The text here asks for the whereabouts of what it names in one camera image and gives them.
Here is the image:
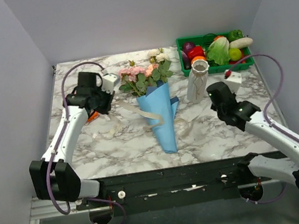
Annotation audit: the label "orange snack packet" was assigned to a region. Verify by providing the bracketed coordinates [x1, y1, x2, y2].
[87, 111, 99, 123]

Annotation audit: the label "green lettuce toy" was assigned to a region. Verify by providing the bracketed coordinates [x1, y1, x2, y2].
[206, 36, 230, 66]

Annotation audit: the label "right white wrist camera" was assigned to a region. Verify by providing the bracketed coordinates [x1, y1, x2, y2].
[224, 70, 242, 94]

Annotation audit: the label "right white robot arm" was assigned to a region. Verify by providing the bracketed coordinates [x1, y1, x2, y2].
[207, 81, 299, 189]

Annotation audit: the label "blue flower bouquet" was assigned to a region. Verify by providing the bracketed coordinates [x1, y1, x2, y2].
[119, 48, 179, 154]

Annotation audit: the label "white ribbed ceramic vase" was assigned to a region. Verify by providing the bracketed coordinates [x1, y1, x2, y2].
[187, 59, 210, 104]

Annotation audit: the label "green apple toy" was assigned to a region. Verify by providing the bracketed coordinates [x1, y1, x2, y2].
[228, 48, 243, 62]

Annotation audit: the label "green plastic basket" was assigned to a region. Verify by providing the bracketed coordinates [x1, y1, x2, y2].
[176, 31, 255, 77]

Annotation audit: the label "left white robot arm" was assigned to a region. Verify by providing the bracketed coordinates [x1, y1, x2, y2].
[29, 72, 119, 207]

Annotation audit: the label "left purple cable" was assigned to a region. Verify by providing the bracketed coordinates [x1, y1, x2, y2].
[32, 58, 132, 224]

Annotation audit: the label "red chili peppers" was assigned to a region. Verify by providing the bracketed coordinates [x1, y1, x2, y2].
[229, 48, 248, 65]

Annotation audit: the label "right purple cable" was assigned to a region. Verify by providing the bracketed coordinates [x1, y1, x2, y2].
[223, 48, 299, 209]

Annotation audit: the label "white radish toy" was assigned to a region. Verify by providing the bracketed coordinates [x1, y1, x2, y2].
[229, 37, 253, 49]

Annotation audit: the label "green bell pepper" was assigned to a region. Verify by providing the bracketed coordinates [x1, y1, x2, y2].
[227, 29, 244, 42]

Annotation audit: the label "purple eggplant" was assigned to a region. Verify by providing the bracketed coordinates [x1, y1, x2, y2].
[180, 50, 191, 70]

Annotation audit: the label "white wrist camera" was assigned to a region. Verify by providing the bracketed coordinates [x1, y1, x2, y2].
[101, 73, 120, 94]
[224, 70, 242, 94]

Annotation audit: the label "black mounting base plate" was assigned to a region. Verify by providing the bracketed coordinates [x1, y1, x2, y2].
[38, 150, 285, 224]

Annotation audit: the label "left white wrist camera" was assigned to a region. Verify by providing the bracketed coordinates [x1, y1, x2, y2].
[101, 73, 120, 94]

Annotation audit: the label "purple cable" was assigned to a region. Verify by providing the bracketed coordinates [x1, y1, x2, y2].
[32, 58, 132, 224]
[223, 48, 299, 209]

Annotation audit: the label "purple onion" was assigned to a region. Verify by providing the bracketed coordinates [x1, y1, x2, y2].
[182, 42, 196, 53]

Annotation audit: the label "red bell pepper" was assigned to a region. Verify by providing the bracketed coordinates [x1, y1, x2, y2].
[187, 45, 205, 60]

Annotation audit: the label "cream printed ribbon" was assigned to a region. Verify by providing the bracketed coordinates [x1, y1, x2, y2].
[111, 100, 200, 138]

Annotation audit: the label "orange pumpkin toy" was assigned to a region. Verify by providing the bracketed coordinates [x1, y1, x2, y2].
[191, 55, 207, 64]

